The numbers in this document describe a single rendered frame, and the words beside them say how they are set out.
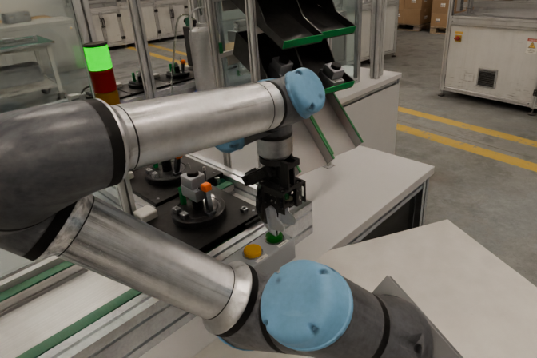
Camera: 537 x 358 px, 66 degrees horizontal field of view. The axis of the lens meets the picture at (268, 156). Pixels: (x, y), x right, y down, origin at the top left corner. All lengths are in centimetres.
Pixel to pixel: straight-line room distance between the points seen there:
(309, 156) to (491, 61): 391
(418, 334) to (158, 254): 39
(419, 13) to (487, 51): 489
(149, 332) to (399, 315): 49
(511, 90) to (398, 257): 398
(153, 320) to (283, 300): 38
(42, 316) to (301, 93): 71
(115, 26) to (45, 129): 970
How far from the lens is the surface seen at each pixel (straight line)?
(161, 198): 121
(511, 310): 106
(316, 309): 56
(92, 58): 99
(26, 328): 103
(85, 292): 105
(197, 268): 61
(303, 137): 127
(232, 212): 109
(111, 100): 100
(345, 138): 137
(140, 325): 90
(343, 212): 128
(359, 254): 112
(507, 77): 496
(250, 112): 56
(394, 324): 67
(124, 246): 57
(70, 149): 43
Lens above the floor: 155
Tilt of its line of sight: 25 degrees down
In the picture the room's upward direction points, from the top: 4 degrees counter-clockwise
